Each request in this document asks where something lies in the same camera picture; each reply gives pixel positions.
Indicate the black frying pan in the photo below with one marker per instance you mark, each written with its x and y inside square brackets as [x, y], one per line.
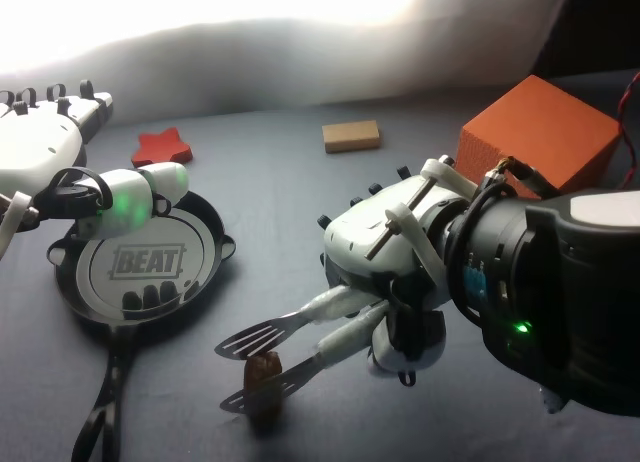
[100, 292]

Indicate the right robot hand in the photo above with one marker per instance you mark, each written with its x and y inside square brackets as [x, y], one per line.
[365, 232]

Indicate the orange cube block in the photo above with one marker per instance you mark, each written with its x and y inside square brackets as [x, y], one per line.
[540, 127]

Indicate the red star block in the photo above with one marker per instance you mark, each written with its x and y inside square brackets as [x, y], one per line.
[160, 147]

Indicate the grey table cloth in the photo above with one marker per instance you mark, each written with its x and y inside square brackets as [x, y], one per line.
[275, 182]

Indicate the white backdrop cloth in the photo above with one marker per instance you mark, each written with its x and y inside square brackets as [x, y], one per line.
[300, 57]

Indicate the brown toy meat chunk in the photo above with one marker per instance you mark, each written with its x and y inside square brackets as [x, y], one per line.
[262, 372]

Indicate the tan wooden block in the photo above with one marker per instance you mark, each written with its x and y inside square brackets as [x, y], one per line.
[350, 137]

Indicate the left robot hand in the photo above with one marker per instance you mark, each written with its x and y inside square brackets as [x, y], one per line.
[35, 142]

